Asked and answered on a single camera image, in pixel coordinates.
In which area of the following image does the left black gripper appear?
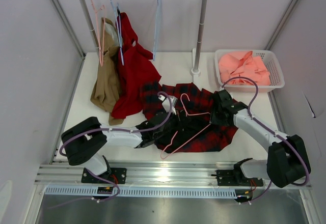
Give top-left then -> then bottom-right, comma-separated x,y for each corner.
154,107 -> 191,140

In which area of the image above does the red plaid skirt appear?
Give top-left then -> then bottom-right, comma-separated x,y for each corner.
140,81 -> 238,153

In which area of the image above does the pink hanger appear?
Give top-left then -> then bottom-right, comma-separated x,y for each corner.
160,93 -> 211,160
90,0 -> 105,67

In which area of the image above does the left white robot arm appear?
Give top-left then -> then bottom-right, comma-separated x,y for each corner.
59,111 -> 191,183

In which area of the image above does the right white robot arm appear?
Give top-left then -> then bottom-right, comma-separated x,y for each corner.
210,90 -> 311,188

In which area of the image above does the left blue hanger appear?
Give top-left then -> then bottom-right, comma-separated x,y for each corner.
110,0 -> 125,66

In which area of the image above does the blue hanger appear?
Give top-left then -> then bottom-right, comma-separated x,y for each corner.
153,0 -> 162,61
110,0 -> 125,66

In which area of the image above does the right blue hanger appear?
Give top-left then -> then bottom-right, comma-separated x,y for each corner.
153,0 -> 162,61

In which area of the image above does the pink garment in basket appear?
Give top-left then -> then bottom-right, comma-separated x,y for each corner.
218,51 -> 270,86

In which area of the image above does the white plastic basket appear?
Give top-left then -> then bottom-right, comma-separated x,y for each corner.
214,49 -> 285,93

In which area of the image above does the red hanging garment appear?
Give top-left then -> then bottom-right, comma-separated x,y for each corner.
111,12 -> 161,119

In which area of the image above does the tan hanging garment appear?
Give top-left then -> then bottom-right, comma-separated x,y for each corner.
90,18 -> 124,126

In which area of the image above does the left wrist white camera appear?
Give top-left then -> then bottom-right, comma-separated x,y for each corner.
158,94 -> 178,115

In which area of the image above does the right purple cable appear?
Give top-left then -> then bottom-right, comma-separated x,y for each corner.
219,76 -> 311,205

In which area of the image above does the purple cable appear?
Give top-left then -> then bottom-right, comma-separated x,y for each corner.
219,76 -> 311,205
59,91 -> 173,203

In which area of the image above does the aluminium mounting rail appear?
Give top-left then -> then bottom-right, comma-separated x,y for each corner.
35,161 -> 234,188

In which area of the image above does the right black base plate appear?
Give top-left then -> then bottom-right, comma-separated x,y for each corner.
211,170 -> 263,187

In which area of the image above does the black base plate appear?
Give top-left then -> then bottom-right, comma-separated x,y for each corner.
211,170 -> 263,187
81,167 -> 127,184

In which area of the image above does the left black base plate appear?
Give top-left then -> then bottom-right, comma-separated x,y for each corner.
81,167 -> 127,184

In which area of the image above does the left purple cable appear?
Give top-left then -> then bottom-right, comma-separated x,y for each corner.
59,91 -> 173,203

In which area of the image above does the white slotted cable duct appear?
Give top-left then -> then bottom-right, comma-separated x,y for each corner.
45,185 -> 237,199

